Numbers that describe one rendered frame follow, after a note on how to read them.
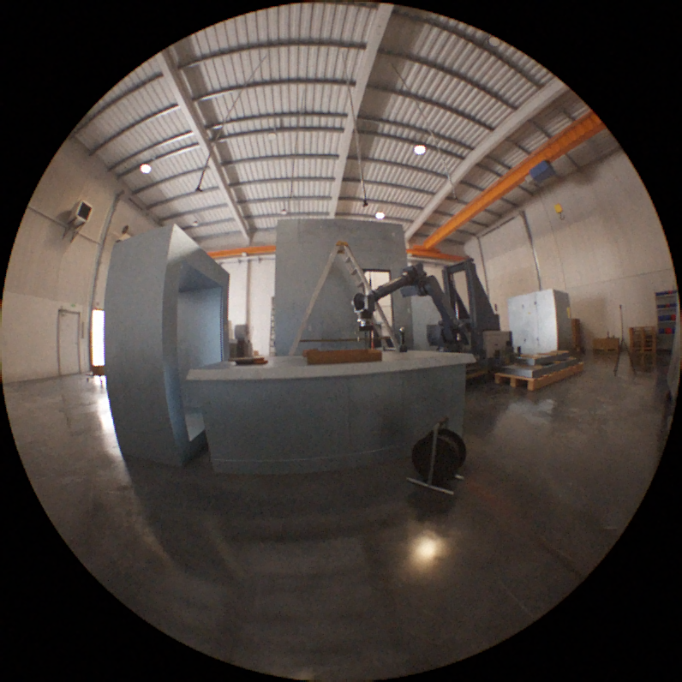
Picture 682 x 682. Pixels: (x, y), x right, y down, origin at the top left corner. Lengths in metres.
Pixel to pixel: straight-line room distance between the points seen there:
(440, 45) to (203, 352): 8.44
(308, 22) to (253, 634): 8.05
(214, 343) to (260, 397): 1.26
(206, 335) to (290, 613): 2.27
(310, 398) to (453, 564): 1.03
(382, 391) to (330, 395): 0.30
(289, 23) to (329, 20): 0.92
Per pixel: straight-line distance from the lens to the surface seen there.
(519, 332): 8.49
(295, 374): 1.11
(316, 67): 7.78
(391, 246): 4.60
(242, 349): 8.54
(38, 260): 9.53
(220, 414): 1.30
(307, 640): 0.79
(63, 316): 9.70
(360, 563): 0.91
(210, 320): 2.39
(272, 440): 1.29
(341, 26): 7.34
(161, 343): 1.44
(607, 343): 10.45
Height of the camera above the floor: 0.77
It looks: level
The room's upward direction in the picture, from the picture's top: 2 degrees counter-clockwise
